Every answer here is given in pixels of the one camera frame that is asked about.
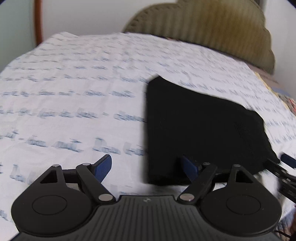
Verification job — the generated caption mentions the brown wooden door frame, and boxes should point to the brown wooden door frame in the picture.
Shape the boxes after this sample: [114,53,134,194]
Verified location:
[34,0,43,46]

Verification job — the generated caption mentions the olive upholstered headboard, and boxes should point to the olive upholstered headboard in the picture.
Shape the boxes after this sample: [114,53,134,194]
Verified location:
[123,0,275,74]

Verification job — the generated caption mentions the black pants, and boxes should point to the black pants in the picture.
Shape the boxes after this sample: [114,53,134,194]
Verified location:
[145,77,279,186]

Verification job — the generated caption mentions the frosted glass floral door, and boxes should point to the frosted glass floral door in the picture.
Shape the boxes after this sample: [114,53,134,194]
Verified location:
[0,0,36,70]

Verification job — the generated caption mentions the yellow patterned blanket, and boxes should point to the yellow patterned blanket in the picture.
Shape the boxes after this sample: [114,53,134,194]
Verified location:
[254,70,295,115]

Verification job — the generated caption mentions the white script-print bed sheet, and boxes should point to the white script-print bed sheet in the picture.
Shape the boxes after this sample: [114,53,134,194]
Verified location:
[1,32,295,240]

